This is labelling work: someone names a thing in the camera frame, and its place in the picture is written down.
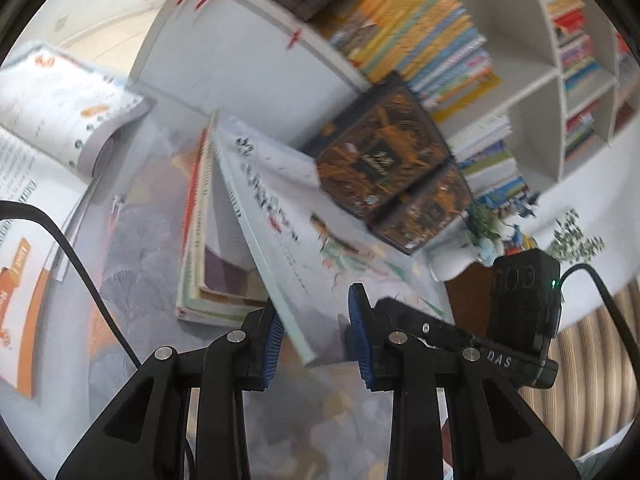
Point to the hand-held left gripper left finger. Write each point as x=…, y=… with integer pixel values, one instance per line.
x=272, y=345

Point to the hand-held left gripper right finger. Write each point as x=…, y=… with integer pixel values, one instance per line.
x=357, y=340

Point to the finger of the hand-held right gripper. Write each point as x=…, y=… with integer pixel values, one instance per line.
x=440, y=332

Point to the white book with green figure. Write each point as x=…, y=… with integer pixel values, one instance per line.
x=300, y=240

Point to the stack of picture books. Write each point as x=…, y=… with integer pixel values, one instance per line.
x=200, y=260

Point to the row of pale spine books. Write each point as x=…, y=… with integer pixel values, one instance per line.
x=485, y=155

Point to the rows of colourful shelf books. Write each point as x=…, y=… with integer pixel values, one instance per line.
x=575, y=60

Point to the row of colourful thin books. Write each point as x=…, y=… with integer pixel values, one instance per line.
x=415, y=45

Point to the brown wooden cabinet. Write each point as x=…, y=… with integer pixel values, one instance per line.
x=465, y=300

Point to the green leafy plant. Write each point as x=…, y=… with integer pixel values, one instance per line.
x=575, y=240

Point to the dark ornate encyclopedia book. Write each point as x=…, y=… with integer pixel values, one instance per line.
x=425, y=210
x=380, y=150

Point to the leaf patterned tablecloth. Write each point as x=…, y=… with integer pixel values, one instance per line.
x=150, y=310

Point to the white bookshelf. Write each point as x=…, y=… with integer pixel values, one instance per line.
x=225, y=60

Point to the open white book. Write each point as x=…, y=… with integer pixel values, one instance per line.
x=50, y=95

